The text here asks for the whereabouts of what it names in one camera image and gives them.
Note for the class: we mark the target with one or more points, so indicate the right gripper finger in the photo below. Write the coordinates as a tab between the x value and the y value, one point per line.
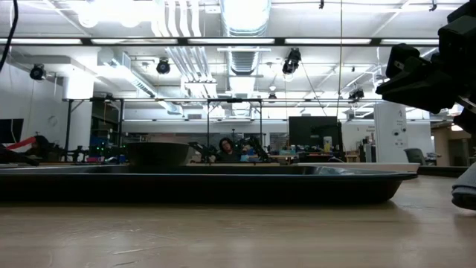
420	87
399	59

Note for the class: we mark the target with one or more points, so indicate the grey cloth napkin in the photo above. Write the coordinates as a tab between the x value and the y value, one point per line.
465	188

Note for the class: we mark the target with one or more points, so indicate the black bowl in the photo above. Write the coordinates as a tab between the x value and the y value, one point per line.
158	154

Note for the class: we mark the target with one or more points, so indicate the black rectangular serving tray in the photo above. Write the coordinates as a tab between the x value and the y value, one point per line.
208	188

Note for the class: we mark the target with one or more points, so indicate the white pillar with signs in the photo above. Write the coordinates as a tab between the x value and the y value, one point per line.
390	132

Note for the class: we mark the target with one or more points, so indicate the black hanging spotlight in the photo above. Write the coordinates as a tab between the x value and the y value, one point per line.
356	94
37	72
291	62
163	66

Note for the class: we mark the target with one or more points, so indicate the grey office chair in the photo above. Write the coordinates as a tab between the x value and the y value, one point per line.
414	155

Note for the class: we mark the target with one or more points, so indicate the black monitor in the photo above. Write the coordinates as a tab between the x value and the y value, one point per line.
314	132

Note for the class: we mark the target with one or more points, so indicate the person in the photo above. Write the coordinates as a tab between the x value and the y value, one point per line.
226	150
39	147

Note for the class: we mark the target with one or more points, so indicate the silver ventilation duct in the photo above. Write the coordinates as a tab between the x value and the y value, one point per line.
243	22

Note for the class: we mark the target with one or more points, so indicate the black metal workstation frame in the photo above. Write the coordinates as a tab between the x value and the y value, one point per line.
68	126
234	100

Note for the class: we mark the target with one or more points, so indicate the dark wall screen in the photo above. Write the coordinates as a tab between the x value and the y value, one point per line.
11	130

